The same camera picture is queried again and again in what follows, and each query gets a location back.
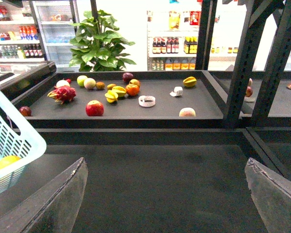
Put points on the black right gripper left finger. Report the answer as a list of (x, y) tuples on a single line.
[(53, 208)]

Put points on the black fruit display tray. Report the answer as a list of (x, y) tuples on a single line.
[(207, 98)]

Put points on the orange persimmon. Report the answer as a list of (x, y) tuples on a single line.
[(132, 90)]

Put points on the white drinks shelf left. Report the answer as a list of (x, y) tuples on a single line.
[(20, 39)]

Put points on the glass freezer chest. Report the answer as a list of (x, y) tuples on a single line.
[(17, 78)]

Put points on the pink peach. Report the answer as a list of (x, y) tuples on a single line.
[(187, 112)]

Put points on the yellow starfruit back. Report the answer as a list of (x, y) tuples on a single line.
[(190, 82)]

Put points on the white sauce bottle shelf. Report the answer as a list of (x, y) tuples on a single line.
[(173, 28)]

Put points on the green apple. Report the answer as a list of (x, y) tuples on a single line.
[(81, 79)]

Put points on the brown kiwi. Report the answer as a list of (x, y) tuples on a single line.
[(100, 85), (111, 86)]

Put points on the yellow starfruit front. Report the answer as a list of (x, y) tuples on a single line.
[(115, 93)]

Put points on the black right shelf post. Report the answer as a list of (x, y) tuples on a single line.
[(249, 57)]

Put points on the red apple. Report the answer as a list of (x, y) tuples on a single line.
[(94, 108)]

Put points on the green potted plant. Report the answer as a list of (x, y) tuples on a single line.
[(98, 46)]

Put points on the black right display tray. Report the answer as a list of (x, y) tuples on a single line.
[(281, 106)]

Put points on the small dark red fruit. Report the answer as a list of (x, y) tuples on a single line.
[(25, 111)]

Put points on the dark purple fruit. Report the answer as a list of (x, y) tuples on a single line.
[(127, 77)]

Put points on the yellow starfruit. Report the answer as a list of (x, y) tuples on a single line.
[(115, 93), (190, 82)]

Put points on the tan round melon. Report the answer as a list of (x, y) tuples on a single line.
[(89, 83)]

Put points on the red fruit right tray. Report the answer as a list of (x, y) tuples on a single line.
[(249, 91)]

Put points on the black metal shelf post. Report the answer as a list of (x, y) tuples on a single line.
[(208, 13)]

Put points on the brown kiwi left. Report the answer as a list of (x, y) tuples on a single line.
[(100, 85)]

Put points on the pink dragon fruit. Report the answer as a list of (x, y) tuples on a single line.
[(62, 94)]

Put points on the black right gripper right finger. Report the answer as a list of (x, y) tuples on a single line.
[(271, 194)]

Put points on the light blue plastic basket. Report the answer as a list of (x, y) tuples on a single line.
[(19, 138)]

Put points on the brown kiwi right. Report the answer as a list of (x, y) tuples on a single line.
[(111, 86)]

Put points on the white round fruit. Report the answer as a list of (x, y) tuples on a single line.
[(61, 83)]

